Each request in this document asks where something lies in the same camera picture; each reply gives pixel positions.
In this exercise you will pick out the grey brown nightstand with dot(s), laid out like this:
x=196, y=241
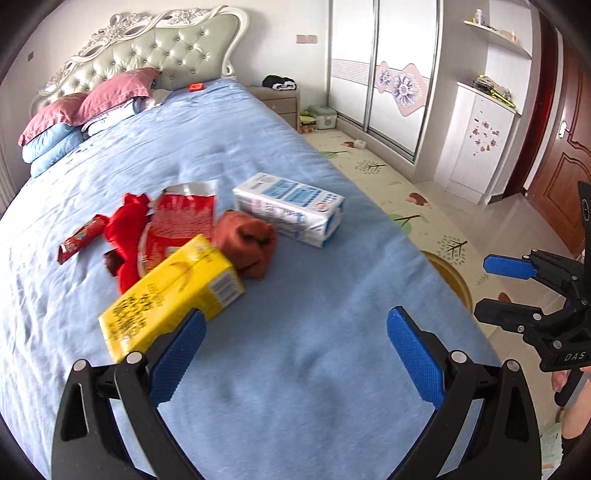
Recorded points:
x=277, y=99

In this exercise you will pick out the dark red wooden door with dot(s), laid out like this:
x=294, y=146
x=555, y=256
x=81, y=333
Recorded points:
x=563, y=152

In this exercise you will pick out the person's right forearm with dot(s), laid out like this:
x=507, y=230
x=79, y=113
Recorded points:
x=571, y=446

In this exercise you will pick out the brown wall switch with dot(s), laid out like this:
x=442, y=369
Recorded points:
x=307, y=39

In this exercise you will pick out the cream tree print play mat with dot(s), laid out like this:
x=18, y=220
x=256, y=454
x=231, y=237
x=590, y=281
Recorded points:
x=392, y=184

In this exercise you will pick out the pale green tufted headboard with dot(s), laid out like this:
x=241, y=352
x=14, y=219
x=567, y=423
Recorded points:
x=175, y=50

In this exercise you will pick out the small orange object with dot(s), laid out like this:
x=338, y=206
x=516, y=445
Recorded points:
x=197, y=86

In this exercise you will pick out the beige curtain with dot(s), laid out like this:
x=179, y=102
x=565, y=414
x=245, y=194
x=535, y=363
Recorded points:
x=3, y=180

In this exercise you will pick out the red and silver snack bag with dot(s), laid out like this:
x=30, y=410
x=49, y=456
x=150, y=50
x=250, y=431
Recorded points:
x=182, y=221

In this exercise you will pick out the white sliding door wardrobe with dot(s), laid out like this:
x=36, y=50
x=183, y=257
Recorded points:
x=383, y=69

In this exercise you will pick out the white cabinet with stickers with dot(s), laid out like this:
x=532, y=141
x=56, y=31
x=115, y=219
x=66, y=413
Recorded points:
x=480, y=143

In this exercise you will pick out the person's right hand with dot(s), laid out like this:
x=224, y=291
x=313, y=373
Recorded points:
x=581, y=410

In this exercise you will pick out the yellow drink carton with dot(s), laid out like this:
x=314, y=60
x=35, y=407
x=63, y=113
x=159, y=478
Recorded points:
x=175, y=281

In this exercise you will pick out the small red candy wrapper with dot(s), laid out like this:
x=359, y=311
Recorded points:
x=81, y=237

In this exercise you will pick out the bright red cloth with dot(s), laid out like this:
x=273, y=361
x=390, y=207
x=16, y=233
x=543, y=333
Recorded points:
x=124, y=230

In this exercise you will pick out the yellow green toy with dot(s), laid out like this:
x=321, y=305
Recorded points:
x=306, y=121

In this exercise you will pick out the white wall shelf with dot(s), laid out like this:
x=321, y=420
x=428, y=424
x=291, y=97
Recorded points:
x=498, y=34

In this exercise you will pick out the yellow round bin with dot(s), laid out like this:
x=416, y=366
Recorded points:
x=450, y=277

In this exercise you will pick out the rust brown sock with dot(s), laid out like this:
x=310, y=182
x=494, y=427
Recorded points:
x=249, y=240

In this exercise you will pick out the small bottle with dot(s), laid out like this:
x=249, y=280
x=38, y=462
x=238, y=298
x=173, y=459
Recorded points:
x=479, y=16

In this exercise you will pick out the bed with blue sheet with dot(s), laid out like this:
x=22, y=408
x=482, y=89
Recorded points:
x=277, y=323

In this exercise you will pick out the small white box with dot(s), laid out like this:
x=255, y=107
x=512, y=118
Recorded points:
x=359, y=144

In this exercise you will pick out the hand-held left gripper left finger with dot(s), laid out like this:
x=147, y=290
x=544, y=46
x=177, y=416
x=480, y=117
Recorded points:
x=178, y=355

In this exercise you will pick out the small pink pillow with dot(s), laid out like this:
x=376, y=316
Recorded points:
x=51, y=115

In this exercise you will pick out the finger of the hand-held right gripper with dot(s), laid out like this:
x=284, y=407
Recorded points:
x=496, y=313
x=505, y=266

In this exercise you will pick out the blue and white pillow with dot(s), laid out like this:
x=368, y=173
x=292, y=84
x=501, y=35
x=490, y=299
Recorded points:
x=115, y=113

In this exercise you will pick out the green storage box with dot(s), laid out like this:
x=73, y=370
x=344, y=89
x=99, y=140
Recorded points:
x=322, y=117

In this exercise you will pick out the clutter pile with green items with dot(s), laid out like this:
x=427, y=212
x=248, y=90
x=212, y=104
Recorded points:
x=494, y=87

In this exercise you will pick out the light blue pillow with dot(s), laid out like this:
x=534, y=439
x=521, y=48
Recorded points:
x=51, y=147

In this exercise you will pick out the white and blue milk carton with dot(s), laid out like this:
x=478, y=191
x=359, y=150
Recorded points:
x=286, y=207

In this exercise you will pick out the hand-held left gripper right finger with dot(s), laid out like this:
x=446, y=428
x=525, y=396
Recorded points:
x=415, y=355

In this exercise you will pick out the black cloth bundle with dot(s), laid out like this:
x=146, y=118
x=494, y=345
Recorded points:
x=278, y=82

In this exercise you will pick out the large pink pillow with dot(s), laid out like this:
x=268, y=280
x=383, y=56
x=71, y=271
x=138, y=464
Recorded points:
x=120, y=90

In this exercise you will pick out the dark maroon cloth piece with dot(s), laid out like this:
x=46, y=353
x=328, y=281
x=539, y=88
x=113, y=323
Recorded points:
x=111, y=258

